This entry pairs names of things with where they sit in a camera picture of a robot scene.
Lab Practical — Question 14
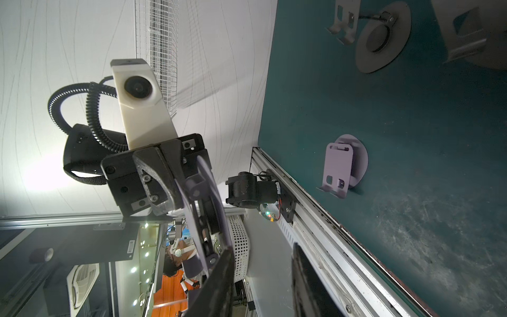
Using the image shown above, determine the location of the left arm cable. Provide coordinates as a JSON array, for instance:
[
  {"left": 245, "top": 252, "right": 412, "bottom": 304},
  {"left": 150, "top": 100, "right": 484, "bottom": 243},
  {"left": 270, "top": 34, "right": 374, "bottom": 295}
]
[{"left": 47, "top": 74, "right": 129, "bottom": 155}]

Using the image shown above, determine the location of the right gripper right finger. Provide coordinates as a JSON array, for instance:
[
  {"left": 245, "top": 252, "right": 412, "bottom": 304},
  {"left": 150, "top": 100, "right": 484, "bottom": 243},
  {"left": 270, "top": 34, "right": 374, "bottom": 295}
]
[{"left": 291, "top": 243, "right": 344, "bottom": 317}]

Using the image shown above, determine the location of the white wire basket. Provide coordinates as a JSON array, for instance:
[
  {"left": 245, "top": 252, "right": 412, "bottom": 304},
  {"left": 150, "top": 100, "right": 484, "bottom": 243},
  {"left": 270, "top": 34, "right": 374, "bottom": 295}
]
[{"left": 134, "top": 1, "right": 209, "bottom": 121}]

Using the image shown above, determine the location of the purple phone stand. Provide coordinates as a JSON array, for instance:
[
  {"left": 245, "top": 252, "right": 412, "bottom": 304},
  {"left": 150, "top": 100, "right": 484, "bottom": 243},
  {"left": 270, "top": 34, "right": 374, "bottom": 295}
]
[
  {"left": 318, "top": 134, "right": 369, "bottom": 199},
  {"left": 176, "top": 156, "right": 233, "bottom": 276}
]

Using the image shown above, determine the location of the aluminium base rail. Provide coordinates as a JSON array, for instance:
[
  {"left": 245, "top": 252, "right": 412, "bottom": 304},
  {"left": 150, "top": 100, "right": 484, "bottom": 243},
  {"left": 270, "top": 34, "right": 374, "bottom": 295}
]
[{"left": 252, "top": 147, "right": 435, "bottom": 316}]

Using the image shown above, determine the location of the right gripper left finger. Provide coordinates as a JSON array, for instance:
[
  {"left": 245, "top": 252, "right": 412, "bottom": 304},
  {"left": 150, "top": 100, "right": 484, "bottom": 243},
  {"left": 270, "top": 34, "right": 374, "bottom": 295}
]
[{"left": 184, "top": 247, "right": 235, "bottom": 317}]

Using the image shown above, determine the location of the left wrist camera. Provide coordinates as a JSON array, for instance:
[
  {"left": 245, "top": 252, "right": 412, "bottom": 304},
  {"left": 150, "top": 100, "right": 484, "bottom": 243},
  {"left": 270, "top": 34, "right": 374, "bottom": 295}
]
[{"left": 110, "top": 59, "right": 178, "bottom": 150}]

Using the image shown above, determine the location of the green table mat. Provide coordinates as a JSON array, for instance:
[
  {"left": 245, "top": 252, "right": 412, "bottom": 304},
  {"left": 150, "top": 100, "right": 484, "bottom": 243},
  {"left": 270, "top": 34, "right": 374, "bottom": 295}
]
[{"left": 259, "top": 1, "right": 506, "bottom": 316}]

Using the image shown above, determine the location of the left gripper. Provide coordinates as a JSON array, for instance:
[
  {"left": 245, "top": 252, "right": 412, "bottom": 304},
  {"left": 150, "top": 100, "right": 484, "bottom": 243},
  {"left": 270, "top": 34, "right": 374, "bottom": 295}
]
[{"left": 101, "top": 133, "right": 209, "bottom": 217}]

